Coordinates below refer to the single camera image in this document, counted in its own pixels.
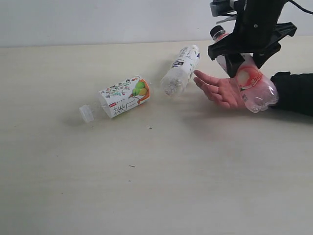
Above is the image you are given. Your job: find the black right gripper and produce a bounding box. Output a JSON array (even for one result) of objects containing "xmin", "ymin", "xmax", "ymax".
[{"xmin": 208, "ymin": 0, "xmax": 297, "ymax": 78}]

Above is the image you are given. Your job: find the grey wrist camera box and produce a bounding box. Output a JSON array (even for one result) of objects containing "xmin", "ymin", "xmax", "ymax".
[{"xmin": 210, "ymin": 0, "xmax": 246, "ymax": 17}]

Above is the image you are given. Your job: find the red peach label bottle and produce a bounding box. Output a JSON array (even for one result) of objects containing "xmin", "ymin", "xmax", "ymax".
[{"xmin": 210, "ymin": 25, "xmax": 280, "ymax": 113}]

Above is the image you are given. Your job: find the black camera cable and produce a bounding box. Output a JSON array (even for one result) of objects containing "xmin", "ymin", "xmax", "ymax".
[{"xmin": 286, "ymin": 0, "xmax": 313, "ymax": 14}]

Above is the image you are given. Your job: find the tea bottle pear label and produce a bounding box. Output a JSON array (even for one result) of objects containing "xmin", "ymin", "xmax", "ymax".
[{"xmin": 79, "ymin": 75, "xmax": 153, "ymax": 123}]

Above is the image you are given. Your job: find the person's open bare hand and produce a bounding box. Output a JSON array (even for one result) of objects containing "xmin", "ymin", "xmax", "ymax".
[{"xmin": 194, "ymin": 70, "xmax": 246, "ymax": 110}]

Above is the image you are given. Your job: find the clear bottle blue white label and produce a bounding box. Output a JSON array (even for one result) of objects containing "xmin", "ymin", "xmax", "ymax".
[{"xmin": 161, "ymin": 45, "xmax": 200, "ymax": 97}]

